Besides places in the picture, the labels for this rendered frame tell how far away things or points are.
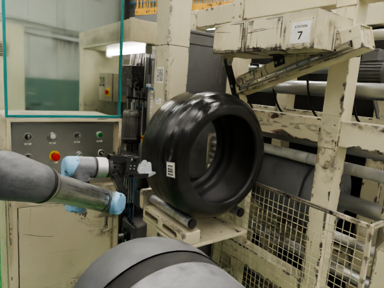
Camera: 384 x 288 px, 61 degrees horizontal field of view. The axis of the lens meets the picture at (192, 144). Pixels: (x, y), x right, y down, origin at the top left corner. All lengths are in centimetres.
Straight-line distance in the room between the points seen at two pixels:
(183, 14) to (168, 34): 13
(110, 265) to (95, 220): 169
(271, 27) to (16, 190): 114
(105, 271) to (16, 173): 64
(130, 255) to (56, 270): 175
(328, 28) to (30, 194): 118
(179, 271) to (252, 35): 144
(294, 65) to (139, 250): 141
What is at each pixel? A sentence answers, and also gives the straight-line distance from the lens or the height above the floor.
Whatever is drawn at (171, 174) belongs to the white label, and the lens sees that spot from 127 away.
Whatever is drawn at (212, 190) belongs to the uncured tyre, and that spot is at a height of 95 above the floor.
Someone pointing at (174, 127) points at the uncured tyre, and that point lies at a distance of 127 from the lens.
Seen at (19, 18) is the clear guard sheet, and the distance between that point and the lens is 171.
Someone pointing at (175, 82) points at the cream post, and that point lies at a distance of 166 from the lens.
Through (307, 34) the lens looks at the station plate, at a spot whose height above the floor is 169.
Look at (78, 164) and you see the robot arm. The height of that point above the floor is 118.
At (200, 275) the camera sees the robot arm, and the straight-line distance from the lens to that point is 19.
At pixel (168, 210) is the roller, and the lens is 151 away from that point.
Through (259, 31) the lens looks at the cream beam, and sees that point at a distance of 155.
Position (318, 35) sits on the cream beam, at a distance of 138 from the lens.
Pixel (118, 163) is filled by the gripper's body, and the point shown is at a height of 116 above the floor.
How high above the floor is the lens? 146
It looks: 10 degrees down
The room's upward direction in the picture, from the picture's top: 4 degrees clockwise
